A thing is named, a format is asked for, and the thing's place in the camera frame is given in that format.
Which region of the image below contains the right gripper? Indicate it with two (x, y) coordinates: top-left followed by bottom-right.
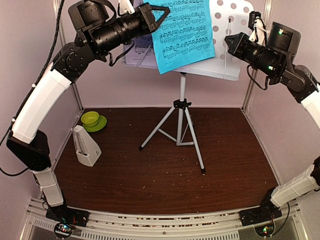
(224, 30), (284, 79)

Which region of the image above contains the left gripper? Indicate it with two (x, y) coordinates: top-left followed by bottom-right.
(89, 0), (171, 55)

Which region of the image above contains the white music stand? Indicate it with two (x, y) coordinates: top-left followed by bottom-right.
(121, 0), (254, 175)

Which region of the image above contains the blue sheet music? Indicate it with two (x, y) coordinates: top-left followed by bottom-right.
(148, 0), (215, 75)

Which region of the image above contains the purple sheet music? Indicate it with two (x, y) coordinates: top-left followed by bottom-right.
(124, 0), (158, 68)

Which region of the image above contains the white metronome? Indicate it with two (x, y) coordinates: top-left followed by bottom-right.
(72, 125), (102, 167)

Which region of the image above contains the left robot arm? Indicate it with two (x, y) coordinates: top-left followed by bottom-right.
(6, 0), (170, 222)

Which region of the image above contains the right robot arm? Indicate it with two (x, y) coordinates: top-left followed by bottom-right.
(224, 22), (320, 221)

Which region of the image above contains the green saucer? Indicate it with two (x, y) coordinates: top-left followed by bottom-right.
(82, 115), (108, 133)

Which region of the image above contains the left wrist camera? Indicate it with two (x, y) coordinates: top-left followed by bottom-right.
(117, 0), (135, 16)

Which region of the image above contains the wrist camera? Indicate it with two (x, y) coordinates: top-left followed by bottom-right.
(117, 0), (135, 16)
(248, 11), (268, 46)

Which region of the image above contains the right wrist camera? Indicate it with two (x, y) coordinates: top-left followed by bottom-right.
(248, 11), (268, 46)

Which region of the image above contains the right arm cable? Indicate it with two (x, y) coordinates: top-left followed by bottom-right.
(246, 63), (270, 91)

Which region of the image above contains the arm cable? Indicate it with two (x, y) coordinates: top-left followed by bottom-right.
(246, 63), (270, 91)
(0, 0), (133, 176)

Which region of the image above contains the right aluminium corner post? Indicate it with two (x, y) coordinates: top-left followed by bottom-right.
(242, 0), (275, 115)

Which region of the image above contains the aluminium corner post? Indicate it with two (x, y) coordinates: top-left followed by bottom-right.
(242, 0), (275, 115)
(52, 0), (84, 112)

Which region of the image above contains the left aluminium corner post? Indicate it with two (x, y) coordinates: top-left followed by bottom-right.
(52, 0), (84, 112)

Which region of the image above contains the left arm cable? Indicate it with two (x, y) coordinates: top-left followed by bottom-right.
(0, 0), (133, 176)

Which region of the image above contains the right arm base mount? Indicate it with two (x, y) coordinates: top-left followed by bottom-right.
(239, 199), (282, 238)

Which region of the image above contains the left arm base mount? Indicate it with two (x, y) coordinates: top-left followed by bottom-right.
(45, 203), (90, 239)

